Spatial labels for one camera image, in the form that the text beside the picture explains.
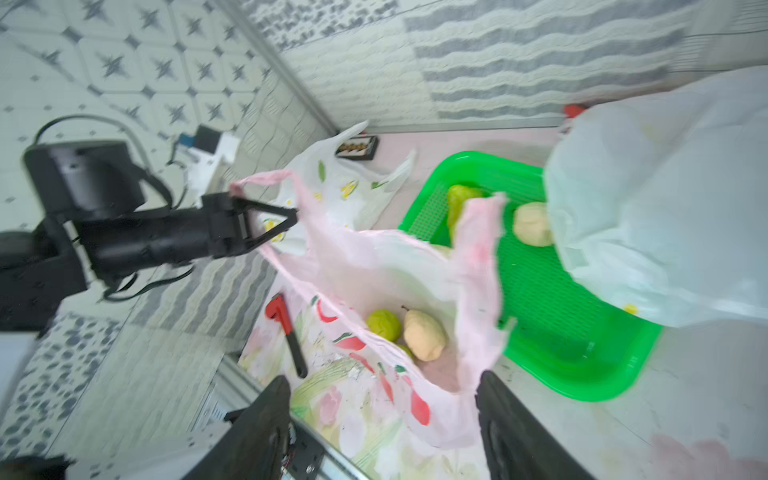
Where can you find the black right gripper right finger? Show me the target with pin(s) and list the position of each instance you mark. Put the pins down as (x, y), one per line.
(516, 444)

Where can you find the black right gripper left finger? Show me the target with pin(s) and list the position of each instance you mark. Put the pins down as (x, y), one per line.
(254, 446)

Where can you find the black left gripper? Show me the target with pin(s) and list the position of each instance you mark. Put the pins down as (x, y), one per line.
(232, 233)

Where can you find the green pear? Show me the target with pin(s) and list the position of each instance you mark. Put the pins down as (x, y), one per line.
(385, 324)
(457, 196)

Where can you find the pale yellow pear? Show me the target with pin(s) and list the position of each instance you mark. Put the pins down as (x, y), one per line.
(424, 335)

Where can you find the pink peach-print plastic bag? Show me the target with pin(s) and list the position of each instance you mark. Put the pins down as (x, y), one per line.
(346, 275)

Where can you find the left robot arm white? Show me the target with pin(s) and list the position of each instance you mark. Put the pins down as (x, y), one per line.
(105, 212)

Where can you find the white lemon-print plastic bag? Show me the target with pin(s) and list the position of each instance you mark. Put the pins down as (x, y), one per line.
(352, 195)

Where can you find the red black pipe wrench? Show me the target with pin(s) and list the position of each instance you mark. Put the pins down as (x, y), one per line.
(277, 310)

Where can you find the black terminal strip block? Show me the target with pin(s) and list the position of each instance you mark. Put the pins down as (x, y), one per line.
(359, 148)

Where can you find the green plastic basket tray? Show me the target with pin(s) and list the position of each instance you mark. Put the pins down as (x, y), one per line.
(565, 337)

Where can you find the floral pink table mat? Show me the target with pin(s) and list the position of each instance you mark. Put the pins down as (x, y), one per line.
(372, 413)

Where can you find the green pear in tray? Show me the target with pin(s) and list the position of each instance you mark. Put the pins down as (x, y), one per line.
(457, 196)

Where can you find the pale pear in tray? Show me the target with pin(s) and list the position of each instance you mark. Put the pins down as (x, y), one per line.
(531, 225)

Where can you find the plain white plastic bag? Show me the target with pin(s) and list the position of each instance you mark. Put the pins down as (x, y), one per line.
(658, 203)

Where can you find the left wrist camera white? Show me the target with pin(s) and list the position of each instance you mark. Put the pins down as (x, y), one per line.
(213, 155)

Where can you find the red object at wall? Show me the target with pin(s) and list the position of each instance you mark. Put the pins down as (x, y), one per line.
(572, 111)

